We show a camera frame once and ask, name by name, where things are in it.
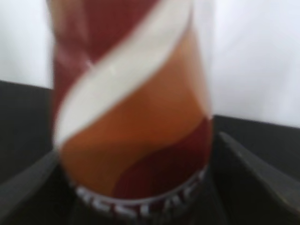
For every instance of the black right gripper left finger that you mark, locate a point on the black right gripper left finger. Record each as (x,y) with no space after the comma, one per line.
(40,195)

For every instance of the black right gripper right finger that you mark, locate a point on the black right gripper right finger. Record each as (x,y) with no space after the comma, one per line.
(252,192)

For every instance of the black tablecloth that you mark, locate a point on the black tablecloth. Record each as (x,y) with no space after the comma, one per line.
(25,138)

